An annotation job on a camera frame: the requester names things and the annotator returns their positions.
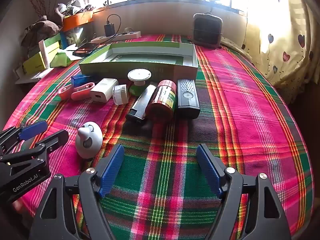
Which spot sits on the green tissue pack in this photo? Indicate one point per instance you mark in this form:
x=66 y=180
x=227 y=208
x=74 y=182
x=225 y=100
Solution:
x=61 y=58

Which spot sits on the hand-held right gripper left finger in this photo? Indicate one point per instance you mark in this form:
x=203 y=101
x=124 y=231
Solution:
x=112 y=170

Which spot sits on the green container with white lid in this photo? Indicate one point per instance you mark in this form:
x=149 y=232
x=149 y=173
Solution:
x=138 y=76

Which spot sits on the blue printed carton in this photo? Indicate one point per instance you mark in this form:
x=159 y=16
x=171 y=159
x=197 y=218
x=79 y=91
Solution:
x=66 y=40

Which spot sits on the glass tank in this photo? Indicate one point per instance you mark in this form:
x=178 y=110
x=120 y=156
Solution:
x=80 y=36

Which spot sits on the white power strip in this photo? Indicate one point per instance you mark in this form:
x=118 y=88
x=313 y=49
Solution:
x=125 y=36

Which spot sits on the brown bottle with red cap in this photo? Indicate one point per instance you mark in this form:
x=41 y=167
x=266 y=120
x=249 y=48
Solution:
x=161 y=100

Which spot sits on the white upright board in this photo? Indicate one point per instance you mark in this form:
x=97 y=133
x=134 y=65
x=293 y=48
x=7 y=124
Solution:
x=43 y=55

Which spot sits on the black portable heater fan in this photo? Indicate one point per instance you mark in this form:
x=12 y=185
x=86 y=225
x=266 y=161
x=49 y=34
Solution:
x=207 y=31

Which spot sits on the pink plastic clip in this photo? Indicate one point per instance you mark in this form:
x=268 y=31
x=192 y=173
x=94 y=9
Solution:
x=82 y=91
x=65 y=92

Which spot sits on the small white jar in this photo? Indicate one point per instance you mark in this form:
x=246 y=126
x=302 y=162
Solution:
x=120 y=94

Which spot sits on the yellow carton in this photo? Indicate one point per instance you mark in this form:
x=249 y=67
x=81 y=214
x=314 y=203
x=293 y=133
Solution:
x=33 y=65

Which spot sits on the cream patterned pillow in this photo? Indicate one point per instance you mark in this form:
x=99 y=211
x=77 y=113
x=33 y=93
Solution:
x=237 y=48

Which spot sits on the white plug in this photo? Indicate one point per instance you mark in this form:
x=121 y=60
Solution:
x=128 y=30

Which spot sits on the silver black rectangular lighter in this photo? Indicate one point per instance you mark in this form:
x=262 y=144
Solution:
x=141 y=102

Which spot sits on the white charger adapter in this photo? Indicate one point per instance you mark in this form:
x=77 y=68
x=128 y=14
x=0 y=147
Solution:
x=103 y=90

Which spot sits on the black charger plug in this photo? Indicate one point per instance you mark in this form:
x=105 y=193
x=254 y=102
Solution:
x=109 y=30

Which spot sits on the blue translucent usb device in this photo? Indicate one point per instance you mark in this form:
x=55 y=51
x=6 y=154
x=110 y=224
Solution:
x=81 y=80

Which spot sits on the plaid blanket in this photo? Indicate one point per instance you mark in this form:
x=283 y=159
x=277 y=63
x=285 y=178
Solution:
x=237 y=120

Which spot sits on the white egg-shaped toy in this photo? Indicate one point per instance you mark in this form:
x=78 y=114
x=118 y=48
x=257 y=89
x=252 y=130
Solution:
x=88 y=140

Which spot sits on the brown checked cloth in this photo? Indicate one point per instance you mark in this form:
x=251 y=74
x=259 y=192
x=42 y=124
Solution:
x=42 y=27

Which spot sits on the green cardboard box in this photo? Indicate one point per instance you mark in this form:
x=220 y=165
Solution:
x=105 y=68

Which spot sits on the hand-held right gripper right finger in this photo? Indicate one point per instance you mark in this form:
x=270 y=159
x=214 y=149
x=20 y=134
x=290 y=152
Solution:
x=208 y=170

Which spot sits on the black smartphone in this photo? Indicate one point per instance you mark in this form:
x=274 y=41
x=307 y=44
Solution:
x=86 y=49

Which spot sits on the cream heart print curtain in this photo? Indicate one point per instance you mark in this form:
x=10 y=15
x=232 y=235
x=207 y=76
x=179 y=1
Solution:
x=280 y=42

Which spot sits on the black rectangular speaker device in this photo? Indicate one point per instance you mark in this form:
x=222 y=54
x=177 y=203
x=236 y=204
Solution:
x=188 y=97

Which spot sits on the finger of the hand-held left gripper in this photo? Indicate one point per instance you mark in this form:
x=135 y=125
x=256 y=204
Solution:
x=53 y=138
x=32 y=130

